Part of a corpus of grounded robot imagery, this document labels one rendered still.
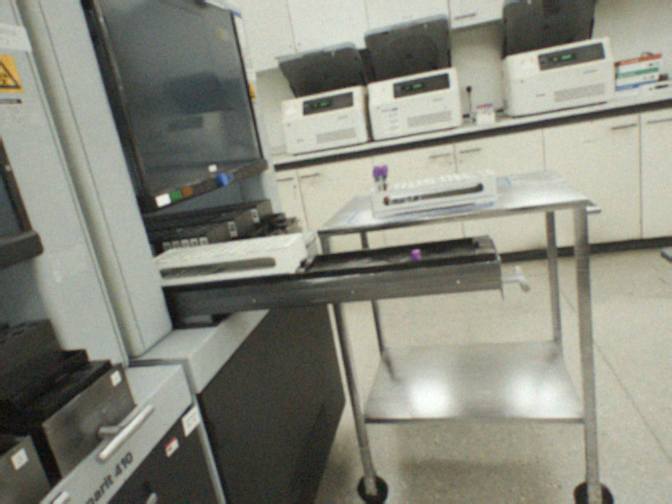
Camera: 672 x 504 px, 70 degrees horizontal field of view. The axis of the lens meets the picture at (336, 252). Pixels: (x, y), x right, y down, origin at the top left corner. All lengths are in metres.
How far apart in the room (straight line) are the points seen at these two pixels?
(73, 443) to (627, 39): 3.78
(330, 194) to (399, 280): 2.46
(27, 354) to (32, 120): 0.31
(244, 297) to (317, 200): 2.42
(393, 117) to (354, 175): 0.44
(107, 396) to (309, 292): 0.36
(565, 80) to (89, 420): 2.95
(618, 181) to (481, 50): 1.29
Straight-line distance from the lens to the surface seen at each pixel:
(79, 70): 0.90
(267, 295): 0.88
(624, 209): 3.37
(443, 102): 3.13
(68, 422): 0.65
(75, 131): 0.85
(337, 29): 3.52
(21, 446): 0.61
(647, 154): 3.34
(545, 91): 3.19
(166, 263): 0.97
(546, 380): 1.50
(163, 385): 0.79
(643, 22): 3.99
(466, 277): 0.82
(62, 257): 0.78
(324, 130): 3.22
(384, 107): 3.15
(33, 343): 0.72
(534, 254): 3.37
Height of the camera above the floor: 1.06
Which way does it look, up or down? 15 degrees down
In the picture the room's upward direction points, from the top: 10 degrees counter-clockwise
